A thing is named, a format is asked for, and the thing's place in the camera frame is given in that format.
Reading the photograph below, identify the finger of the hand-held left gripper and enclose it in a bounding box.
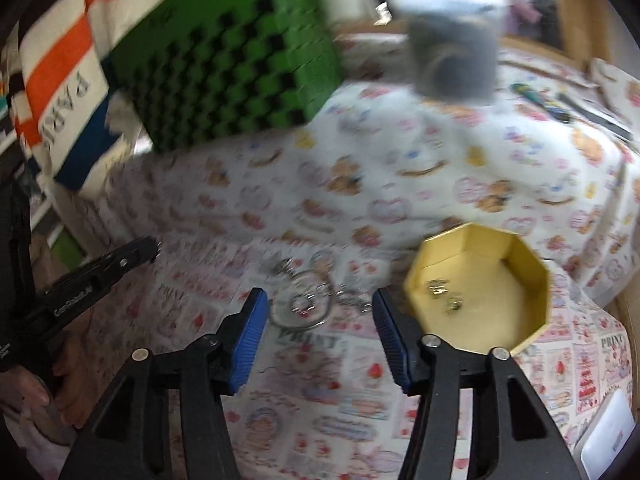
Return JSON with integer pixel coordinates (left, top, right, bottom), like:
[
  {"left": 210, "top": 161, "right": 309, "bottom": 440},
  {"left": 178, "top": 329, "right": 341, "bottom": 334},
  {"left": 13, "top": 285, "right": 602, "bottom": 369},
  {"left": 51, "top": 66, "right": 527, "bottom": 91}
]
[{"left": 42, "top": 236, "right": 161, "bottom": 314}]

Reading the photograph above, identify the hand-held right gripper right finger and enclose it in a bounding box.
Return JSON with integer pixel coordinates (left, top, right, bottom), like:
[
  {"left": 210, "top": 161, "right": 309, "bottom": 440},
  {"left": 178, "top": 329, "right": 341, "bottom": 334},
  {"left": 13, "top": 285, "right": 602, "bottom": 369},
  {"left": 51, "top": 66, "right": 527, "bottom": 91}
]
[{"left": 372, "top": 288, "right": 583, "bottom": 480}]

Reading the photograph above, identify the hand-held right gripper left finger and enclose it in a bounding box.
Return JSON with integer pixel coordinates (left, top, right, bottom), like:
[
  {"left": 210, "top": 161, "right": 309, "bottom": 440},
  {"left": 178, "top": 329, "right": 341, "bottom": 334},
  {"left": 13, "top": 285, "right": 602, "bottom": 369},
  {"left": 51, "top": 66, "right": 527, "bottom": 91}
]
[{"left": 59, "top": 287, "right": 271, "bottom": 480}]

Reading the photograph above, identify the silver bangle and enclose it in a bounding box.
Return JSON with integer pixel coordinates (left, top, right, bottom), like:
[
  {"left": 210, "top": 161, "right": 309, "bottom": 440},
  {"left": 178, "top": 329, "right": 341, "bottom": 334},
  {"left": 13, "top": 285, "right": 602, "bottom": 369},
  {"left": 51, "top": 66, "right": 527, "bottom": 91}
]
[{"left": 270, "top": 270, "right": 336, "bottom": 332}]

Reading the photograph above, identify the silver chain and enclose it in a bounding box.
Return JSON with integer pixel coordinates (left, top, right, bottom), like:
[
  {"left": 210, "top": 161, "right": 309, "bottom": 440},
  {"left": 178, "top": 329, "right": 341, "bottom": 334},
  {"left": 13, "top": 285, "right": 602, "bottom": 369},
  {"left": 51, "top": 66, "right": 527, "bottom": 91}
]
[{"left": 335, "top": 285, "right": 376, "bottom": 314}]

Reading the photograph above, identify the silver ring cluster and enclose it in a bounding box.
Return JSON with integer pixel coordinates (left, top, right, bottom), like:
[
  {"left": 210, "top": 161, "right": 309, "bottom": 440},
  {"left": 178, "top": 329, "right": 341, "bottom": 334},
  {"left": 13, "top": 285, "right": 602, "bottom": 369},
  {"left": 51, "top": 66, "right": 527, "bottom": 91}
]
[{"left": 260, "top": 257, "right": 302, "bottom": 279}]

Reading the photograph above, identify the gold octagonal box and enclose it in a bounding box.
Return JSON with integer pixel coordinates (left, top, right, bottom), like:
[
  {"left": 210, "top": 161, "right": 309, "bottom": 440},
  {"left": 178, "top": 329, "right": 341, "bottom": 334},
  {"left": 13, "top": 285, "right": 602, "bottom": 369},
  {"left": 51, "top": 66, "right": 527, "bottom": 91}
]
[{"left": 402, "top": 222, "right": 551, "bottom": 356}]

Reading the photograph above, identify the person's left hand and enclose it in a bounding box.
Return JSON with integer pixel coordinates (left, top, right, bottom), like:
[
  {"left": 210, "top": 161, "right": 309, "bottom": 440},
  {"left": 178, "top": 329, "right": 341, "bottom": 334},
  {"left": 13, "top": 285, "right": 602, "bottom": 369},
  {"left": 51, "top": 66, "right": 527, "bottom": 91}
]
[{"left": 0, "top": 335, "right": 96, "bottom": 461}]

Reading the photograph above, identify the bear print tablecloth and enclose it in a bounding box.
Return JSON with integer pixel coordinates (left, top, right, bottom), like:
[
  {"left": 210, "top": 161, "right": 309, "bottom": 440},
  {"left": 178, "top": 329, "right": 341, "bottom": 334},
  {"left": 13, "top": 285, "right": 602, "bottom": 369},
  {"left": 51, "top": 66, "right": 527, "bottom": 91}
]
[{"left": 50, "top": 35, "right": 640, "bottom": 480}]

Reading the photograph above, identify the striped orange blue white cloth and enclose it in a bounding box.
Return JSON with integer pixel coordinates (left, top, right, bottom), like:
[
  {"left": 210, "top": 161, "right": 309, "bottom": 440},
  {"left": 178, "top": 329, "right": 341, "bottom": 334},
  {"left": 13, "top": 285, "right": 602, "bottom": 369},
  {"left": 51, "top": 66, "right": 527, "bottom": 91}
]
[{"left": 0, "top": 0, "right": 166, "bottom": 192}]

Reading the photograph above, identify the green black checkered box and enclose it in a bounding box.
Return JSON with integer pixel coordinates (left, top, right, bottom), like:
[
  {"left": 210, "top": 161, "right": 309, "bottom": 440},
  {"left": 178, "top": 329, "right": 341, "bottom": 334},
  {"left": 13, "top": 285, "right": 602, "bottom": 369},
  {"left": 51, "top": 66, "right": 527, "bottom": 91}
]
[{"left": 102, "top": 0, "right": 346, "bottom": 153}]

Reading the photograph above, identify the white device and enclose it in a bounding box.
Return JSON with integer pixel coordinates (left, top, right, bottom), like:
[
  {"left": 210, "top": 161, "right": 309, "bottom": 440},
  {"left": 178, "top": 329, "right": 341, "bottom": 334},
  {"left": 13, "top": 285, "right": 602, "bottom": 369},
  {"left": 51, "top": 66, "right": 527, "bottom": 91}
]
[{"left": 580, "top": 390, "right": 639, "bottom": 480}]

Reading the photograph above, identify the green pen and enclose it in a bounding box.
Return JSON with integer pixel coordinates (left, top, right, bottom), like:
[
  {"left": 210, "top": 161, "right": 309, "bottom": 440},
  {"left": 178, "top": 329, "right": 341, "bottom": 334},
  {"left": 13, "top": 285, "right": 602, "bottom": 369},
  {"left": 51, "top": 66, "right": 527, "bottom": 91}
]
[{"left": 510, "top": 82, "right": 571, "bottom": 121}]

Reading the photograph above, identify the dark flat tool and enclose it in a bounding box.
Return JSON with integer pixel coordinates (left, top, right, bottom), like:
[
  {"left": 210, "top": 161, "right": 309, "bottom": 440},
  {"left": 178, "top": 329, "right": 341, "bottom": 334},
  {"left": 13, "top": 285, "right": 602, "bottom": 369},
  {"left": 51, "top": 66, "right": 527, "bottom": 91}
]
[{"left": 557, "top": 92, "right": 634, "bottom": 142}]

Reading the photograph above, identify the clear plastic jar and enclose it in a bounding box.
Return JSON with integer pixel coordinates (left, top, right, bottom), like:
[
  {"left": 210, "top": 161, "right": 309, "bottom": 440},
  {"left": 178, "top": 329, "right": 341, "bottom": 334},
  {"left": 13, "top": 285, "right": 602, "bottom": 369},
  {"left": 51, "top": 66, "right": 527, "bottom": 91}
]
[{"left": 382, "top": 0, "right": 508, "bottom": 107}]

